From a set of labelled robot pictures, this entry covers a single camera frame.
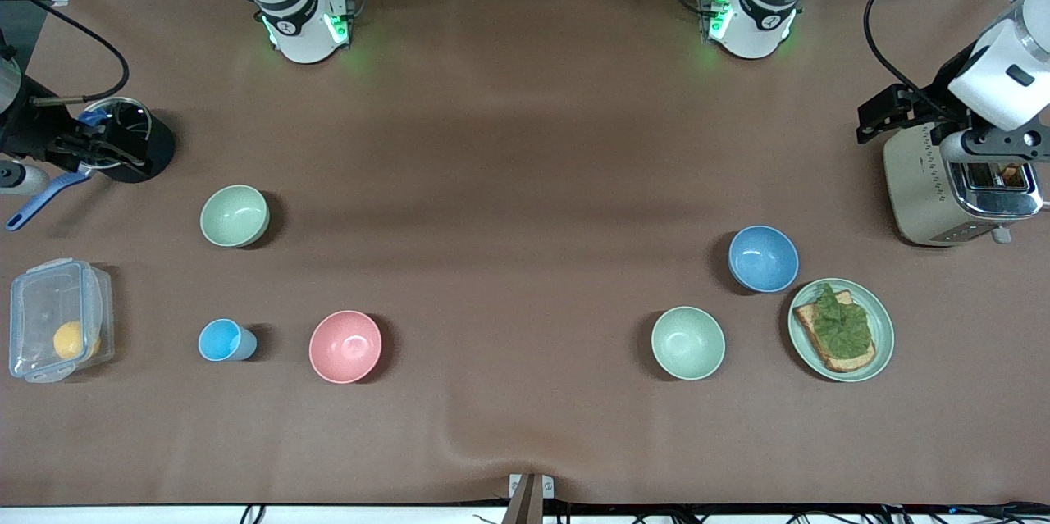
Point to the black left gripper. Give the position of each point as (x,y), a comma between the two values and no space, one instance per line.
(924,111)

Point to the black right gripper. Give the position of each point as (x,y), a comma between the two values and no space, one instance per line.
(33,133)

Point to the pale green bowl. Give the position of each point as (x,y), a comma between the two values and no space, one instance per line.
(687,343)
(235,216)

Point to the blue bowl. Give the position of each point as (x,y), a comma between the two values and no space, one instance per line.
(764,259)

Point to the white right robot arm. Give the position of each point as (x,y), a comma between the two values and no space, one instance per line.
(303,24)

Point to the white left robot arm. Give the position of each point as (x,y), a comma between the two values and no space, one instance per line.
(759,28)

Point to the pink bowl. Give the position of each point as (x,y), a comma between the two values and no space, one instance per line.
(345,347)

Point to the glass lid with blue knob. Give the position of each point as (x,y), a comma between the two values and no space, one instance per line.
(135,116)

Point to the beige and chrome toaster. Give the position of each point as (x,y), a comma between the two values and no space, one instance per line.
(919,196)

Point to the brown bread slice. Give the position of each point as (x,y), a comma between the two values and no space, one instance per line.
(1011,175)

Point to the clear plastic lidded container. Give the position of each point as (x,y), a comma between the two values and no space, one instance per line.
(41,303)

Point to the yellow lemon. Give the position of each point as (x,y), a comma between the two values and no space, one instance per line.
(72,340)

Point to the green lettuce leaf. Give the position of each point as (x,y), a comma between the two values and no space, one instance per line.
(841,323)

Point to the pale green plate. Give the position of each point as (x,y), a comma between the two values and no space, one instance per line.
(883,327)

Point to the toasted bread slice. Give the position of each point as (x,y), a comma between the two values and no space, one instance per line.
(805,317)

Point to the light blue cup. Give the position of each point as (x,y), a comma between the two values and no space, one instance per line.
(220,340)

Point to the brown table cover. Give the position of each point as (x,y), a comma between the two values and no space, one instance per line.
(525,426)

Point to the brown bar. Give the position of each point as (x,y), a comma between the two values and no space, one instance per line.
(525,509)

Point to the small metal bracket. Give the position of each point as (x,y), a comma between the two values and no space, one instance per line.
(515,481)

